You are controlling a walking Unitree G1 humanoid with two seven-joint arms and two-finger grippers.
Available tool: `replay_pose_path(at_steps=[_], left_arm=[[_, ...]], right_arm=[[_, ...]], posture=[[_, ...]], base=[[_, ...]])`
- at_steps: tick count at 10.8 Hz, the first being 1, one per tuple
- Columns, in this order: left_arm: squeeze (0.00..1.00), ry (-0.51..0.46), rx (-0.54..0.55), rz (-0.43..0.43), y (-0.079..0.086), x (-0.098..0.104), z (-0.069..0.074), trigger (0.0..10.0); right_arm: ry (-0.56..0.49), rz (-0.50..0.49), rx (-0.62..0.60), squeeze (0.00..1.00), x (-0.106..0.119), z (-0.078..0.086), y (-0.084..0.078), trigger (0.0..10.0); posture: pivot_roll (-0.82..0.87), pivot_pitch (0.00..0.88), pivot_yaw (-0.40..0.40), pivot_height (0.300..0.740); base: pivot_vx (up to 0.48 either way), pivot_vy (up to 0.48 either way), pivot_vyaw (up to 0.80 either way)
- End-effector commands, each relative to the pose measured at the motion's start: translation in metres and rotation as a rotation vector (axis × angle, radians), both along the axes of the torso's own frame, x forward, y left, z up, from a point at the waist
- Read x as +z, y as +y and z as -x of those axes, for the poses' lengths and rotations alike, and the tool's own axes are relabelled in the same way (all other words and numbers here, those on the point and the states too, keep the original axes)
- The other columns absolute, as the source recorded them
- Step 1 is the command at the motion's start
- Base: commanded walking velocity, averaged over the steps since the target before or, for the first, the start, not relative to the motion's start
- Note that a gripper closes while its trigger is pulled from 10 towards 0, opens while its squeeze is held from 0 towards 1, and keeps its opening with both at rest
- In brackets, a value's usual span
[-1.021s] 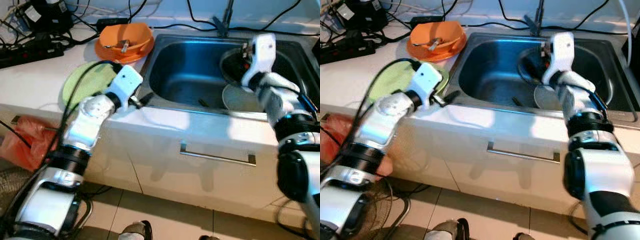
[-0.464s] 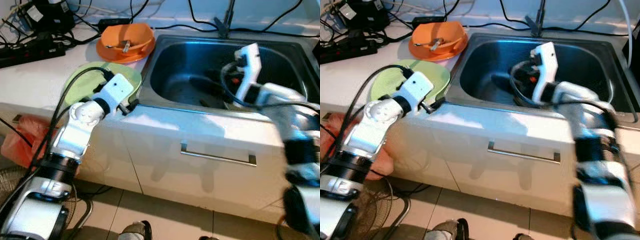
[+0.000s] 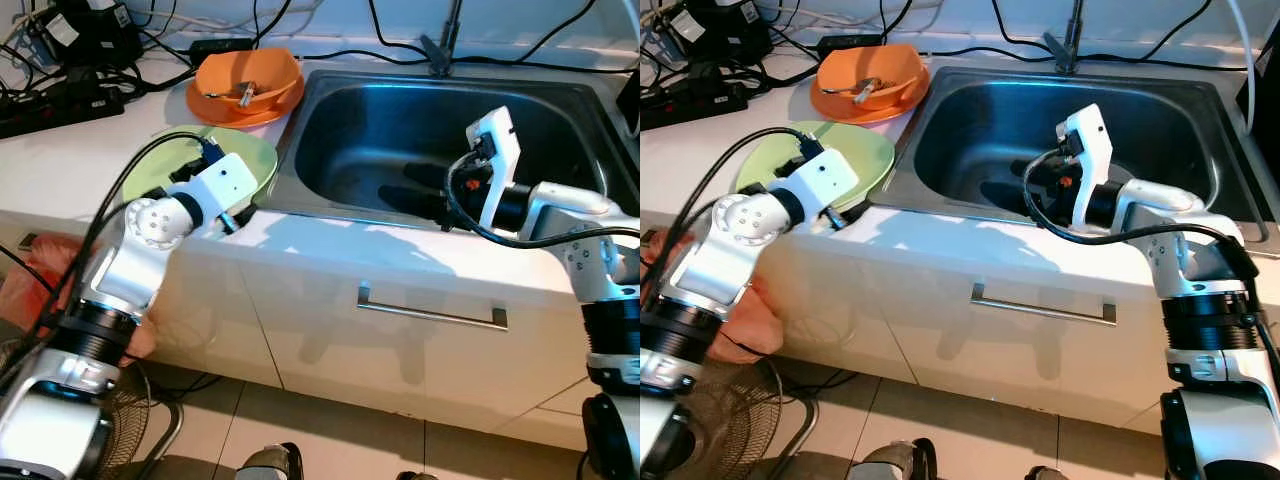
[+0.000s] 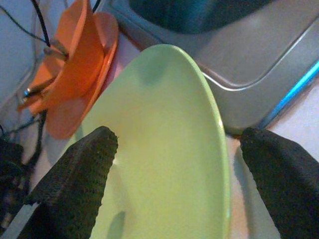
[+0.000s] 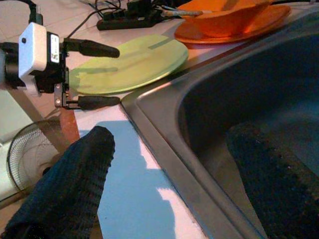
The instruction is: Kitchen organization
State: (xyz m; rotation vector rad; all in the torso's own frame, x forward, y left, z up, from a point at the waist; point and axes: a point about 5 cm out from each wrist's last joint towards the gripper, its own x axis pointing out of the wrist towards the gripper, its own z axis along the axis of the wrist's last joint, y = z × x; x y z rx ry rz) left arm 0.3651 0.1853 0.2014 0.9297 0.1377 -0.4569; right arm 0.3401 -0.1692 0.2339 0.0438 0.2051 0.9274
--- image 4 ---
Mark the brown metal-tipped chopstick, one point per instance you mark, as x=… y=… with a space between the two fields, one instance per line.
x=58 y=48
x=37 y=90

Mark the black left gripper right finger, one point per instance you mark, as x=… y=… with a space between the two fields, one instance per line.
x=286 y=186

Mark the orange bowl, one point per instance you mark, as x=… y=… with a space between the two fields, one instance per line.
x=79 y=62

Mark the black power strip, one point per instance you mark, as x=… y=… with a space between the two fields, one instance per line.
x=10 y=159

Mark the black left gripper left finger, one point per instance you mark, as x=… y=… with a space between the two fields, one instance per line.
x=74 y=179

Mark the green plate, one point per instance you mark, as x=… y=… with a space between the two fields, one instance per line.
x=162 y=137

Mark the orange plate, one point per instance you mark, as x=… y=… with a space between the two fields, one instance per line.
x=64 y=119

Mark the stainless steel sink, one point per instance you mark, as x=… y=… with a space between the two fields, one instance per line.
x=249 y=49

